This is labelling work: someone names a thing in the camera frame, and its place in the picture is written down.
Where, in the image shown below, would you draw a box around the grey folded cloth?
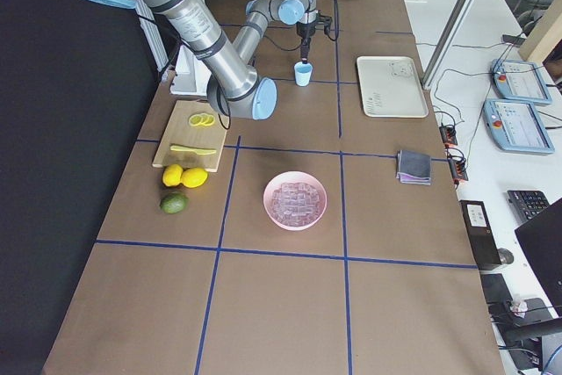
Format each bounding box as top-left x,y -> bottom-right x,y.
396,149 -> 431,185

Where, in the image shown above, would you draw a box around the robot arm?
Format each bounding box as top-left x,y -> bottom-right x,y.
90,0 -> 323,120

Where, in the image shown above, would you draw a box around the pink bowl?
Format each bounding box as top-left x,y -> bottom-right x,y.
263,171 -> 328,231

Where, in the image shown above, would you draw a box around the aluminium frame post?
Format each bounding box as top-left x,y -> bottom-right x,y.
421,0 -> 475,90

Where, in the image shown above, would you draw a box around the light blue cup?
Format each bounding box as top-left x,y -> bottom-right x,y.
293,61 -> 313,87

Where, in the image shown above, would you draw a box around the wooden cutting board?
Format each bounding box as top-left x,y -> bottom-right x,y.
152,100 -> 227,172

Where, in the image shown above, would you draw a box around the lemon slices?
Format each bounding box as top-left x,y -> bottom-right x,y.
188,112 -> 215,127

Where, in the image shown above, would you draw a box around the green avocado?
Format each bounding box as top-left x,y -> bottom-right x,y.
160,191 -> 189,214

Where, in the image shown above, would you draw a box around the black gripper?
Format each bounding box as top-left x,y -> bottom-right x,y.
296,11 -> 332,62

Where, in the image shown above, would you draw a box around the computer mouse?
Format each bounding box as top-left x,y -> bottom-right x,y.
497,248 -> 515,265

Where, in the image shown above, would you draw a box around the black box with label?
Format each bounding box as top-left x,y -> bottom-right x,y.
459,200 -> 501,270

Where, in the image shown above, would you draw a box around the ice cubes in bowl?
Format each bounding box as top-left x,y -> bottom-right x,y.
271,183 -> 321,227

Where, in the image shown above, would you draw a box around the yellow plastic knife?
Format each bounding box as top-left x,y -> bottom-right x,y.
169,144 -> 217,155

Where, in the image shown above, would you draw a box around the black laptop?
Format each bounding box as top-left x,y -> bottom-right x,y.
515,199 -> 562,306

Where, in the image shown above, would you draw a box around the teach pendant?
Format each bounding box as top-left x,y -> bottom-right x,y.
483,99 -> 555,155
491,59 -> 552,105

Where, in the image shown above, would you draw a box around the near teach pendant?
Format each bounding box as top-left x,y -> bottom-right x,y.
483,99 -> 555,155

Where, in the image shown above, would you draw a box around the cream bear tray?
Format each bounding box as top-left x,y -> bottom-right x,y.
356,56 -> 429,119

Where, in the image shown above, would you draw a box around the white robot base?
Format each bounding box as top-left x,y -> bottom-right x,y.
170,46 -> 212,97

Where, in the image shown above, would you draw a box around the far teach pendant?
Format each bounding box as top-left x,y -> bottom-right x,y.
491,59 -> 552,105

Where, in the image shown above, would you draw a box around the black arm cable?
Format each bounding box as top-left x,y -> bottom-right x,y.
258,0 -> 340,53

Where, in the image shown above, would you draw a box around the yellow lemon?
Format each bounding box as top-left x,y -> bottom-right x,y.
180,168 -> 208,189
162,164 -> 184,187

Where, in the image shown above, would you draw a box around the orange black connector block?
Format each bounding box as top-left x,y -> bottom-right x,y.
439,125 -> 458,147

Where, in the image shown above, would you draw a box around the black keyboard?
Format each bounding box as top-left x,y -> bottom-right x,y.
507,190 -> 550,223

